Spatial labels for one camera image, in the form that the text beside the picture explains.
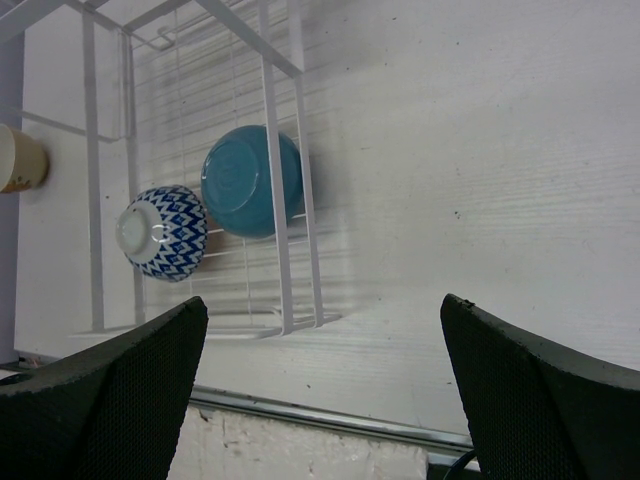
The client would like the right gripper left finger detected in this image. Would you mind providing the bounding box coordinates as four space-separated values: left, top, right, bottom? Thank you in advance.
1 297 208 479

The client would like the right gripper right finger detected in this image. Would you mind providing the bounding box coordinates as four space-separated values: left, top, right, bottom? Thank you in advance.
440 294 639 479

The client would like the beige ceramic bowl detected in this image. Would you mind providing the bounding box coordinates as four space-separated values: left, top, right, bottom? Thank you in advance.
0 124 49 194

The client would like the blue patterned bowl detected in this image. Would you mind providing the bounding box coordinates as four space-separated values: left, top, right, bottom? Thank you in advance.
115 185 208 283

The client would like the teal bowl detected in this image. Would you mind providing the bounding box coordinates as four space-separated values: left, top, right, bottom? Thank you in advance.
201 125 275 239

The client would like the white wire dish rack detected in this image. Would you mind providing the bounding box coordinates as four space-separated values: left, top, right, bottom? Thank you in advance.
1 1 337 341

